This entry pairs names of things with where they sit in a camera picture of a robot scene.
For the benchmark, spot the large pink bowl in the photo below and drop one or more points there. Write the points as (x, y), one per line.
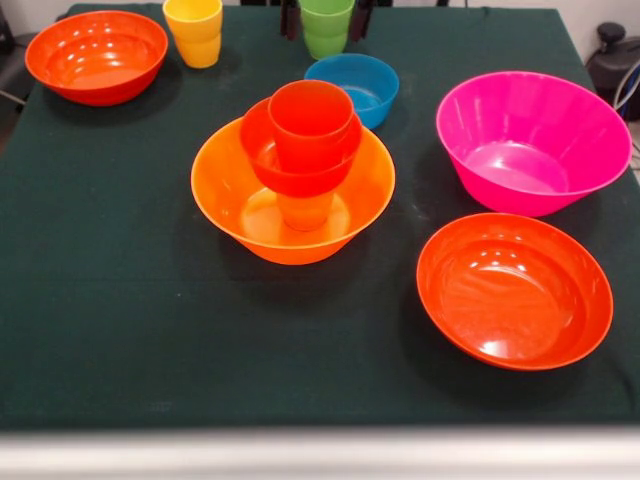
(525, 165)

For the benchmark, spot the large orange bowl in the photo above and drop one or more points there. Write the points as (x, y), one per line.
(220, 190)

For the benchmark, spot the large red bowl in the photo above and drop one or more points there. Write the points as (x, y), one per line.
(510, 300)
(95, 75)

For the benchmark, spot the green cup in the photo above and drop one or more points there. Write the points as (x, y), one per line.
(325, 40)

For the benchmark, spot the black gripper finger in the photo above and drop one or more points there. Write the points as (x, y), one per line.
(290, 20)
(361, 22)

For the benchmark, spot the yellow cup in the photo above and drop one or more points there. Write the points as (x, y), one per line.
(200, 50)

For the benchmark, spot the dark green table cloth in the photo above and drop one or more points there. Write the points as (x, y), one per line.
(150, 325)

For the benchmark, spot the black round device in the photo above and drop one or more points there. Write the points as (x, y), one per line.
(610, 65)

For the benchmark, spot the orange cup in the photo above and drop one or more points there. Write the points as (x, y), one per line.
(306, 212)

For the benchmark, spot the small red bowl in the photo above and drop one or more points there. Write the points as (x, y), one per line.
(300, 185)

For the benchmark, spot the blue bowl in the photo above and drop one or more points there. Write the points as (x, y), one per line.
(375, 80)

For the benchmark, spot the red cup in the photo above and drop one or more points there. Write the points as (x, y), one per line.
(310, 145)

